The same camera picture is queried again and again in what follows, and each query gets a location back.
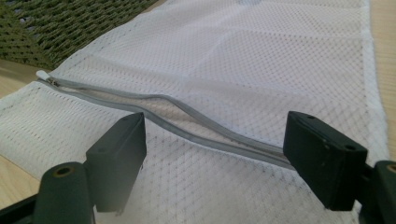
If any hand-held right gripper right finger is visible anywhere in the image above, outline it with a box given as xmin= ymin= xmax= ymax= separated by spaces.
xmin=282 ymin=110 xmax=369 ymax=212

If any white mesh laundry bag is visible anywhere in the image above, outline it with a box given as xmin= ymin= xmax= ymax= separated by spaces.
xmin=0 ymin=0 xmax=390 ymax=224

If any green woven basket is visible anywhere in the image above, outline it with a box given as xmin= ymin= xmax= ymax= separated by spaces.
xmin=0 ymin=0 xmax=161 ymax=71

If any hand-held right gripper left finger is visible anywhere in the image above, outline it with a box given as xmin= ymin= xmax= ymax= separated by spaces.
xmin=85 ymin=111 xmax=148 ymax=217

